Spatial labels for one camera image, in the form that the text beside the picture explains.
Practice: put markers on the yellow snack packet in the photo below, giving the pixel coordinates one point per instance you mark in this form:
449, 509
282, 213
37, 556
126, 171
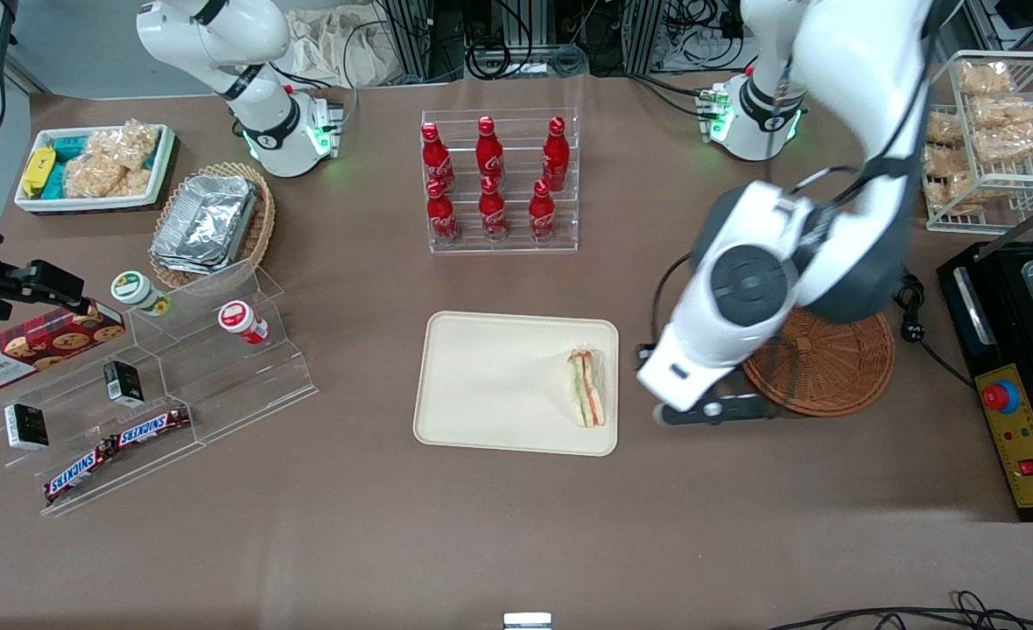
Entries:
38, 170

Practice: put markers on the round brown wicker basket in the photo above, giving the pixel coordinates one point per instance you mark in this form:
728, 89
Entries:
832, 372

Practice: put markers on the teal snack packet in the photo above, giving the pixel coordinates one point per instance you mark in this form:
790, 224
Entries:
68, 143
55, 182

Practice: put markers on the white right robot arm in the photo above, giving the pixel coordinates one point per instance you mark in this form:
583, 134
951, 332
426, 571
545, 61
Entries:
264, 109

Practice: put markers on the snickers chocolate bar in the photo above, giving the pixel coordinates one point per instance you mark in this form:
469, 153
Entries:
79, 472
151, 427

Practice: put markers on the black equipment box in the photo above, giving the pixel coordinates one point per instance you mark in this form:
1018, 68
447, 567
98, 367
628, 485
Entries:
998, 315

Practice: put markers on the aluminium foil container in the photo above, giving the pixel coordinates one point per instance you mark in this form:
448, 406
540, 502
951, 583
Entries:
206, 223

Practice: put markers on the white rectangular snack bin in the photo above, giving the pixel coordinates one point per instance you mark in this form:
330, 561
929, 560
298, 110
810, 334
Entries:
87, 203

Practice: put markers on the bagged rice cracker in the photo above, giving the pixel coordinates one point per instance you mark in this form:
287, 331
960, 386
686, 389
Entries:
127, 144
96, 178

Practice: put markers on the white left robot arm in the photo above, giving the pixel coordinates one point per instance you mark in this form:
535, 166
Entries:
858, 96

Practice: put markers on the cream rectangular tray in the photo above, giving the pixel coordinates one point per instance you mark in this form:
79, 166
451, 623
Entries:
499, 383

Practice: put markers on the clear acrylic stepped shelf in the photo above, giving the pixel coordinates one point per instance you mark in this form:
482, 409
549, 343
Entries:
219, 385

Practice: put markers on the clear acrylic bottle rack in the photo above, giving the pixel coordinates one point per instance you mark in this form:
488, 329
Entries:
516, 241

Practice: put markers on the beige cloth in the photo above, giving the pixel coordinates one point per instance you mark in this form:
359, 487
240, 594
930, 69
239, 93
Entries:
341, 48

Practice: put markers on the red lid cup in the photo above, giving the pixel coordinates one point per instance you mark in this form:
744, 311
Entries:
241, 320

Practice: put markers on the aluminium frame post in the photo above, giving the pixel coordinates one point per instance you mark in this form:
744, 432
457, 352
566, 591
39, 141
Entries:
411, 35
643, 31

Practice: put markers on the red tartan cookie box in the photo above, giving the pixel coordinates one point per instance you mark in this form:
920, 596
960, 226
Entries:
35, 350

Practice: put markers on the bagged fried snack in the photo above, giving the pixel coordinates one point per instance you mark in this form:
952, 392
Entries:
985, 77
1011, 142
1009, 111
944, 129
954, 179

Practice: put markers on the yellow control panel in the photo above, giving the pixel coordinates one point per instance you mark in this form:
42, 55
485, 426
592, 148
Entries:
1024, 446

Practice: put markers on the small black box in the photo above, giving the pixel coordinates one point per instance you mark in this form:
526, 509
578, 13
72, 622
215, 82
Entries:
122, 383
26, 426

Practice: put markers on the oval light wicker basket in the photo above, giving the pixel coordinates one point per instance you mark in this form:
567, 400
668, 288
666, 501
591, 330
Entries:
258, 232

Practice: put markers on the triangular sandwich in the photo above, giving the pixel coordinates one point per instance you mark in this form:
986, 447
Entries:
588, 389

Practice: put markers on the green lid cup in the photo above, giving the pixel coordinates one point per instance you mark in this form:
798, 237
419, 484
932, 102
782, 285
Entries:
138, 291

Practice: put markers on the red emergency stop button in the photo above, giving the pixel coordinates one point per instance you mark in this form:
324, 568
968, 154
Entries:
1000, 396

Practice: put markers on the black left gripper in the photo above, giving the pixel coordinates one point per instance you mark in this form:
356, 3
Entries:
642, 353

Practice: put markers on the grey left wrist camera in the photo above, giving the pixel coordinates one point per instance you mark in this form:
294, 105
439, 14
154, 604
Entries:
661, 414

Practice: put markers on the red cola bottle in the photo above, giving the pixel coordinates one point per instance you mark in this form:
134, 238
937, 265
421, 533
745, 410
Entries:
542, 213
435, 159
493, 212
489, 153
556, 156
441, 214

